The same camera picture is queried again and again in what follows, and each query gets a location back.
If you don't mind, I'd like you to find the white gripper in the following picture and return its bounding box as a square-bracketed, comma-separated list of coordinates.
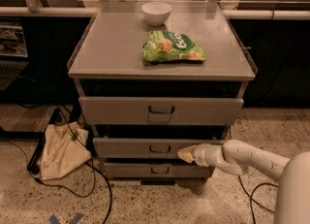
[177, 144, 225, 167]

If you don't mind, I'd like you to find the grey drawer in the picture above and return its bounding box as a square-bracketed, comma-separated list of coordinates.
[79, 96, 243, 126]
[93, 138, 224, 159]
[103, 162, 214, 178]

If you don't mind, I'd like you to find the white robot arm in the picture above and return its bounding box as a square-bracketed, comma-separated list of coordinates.
[177, 140, 310, 224]

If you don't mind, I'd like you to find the grey drawer cabinet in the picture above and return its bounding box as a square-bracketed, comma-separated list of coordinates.
[66, 0, 259, 186]

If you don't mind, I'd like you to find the green chip bag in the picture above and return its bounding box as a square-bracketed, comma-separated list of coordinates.
[142, 30, 205, 63]

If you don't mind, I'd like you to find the cream tote bag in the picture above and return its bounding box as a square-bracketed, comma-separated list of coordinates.
[40, 122, 91, 180]

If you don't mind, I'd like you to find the white bowl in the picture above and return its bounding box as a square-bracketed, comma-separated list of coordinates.
[141, 2, 171, 26]

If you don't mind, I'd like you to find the laptop computer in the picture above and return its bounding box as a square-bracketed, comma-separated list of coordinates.
[0, 18, 30, 90]

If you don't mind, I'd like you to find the white railing bar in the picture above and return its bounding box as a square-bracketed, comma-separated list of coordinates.
[0, 7, 310, 20]

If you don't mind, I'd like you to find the black cable right floor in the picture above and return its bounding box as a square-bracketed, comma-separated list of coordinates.
[228, 127, 280, 224]

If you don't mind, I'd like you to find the black cable floor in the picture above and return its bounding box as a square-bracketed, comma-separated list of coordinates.
[0, 105, 113, 224]
[228, 127, 280, 224]

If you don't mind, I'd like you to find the black cable left floor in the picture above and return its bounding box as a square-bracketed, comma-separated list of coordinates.
[0, 105, 113, 224]

